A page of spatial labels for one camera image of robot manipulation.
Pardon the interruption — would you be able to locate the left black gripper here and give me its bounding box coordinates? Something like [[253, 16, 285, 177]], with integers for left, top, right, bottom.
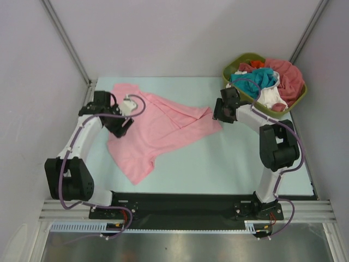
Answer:
[[104, 104, 134, 139]]

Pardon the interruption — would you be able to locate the pink t shirt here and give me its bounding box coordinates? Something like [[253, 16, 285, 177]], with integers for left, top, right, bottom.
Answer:
[[107, 84, 222, 185]]

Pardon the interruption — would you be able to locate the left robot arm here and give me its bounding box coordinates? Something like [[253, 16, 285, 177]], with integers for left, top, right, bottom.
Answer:
[[44, 91, 138, 218]]

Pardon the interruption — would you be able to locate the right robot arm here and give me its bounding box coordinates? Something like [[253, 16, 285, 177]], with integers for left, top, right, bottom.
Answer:
[[213, 87, 302, 219]]

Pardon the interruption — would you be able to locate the teal t shirt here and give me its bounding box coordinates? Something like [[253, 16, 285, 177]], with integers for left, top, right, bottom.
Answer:
[[230, 68, 279, 99]]

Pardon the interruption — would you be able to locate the olive green plastic bin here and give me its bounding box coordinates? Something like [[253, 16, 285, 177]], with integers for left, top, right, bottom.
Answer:
[[222, 52, 307, 118]]

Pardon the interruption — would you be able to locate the white t shirt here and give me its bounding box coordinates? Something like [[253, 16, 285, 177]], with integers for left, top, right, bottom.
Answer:
[[236, 69, 290, 110]]

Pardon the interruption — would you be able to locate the orange t shirt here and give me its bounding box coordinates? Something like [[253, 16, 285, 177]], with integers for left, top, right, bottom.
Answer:
[[250, 60, 265, 69]]

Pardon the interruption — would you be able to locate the coral red t shirt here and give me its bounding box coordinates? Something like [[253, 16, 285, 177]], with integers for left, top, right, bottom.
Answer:
[[236, 58, 304, 112]]

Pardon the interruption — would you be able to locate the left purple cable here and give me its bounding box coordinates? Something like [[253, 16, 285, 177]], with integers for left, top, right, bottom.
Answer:
[[51, 93, 146, 242]]

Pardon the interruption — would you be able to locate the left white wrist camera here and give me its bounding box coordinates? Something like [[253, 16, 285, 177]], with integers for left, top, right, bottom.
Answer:
[[118, 94, 138, 116]]

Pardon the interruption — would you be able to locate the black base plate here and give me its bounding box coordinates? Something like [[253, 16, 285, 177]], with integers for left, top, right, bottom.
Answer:
[[54, 190, 320, 230]]

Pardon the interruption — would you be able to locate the white slotted cable duct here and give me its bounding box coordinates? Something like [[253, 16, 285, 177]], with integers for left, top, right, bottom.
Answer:
[[50, 222, 271, 234]]

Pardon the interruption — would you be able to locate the aluminium frame rail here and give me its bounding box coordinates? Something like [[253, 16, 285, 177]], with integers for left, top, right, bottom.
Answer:
[[39, 200, 336, 223]]

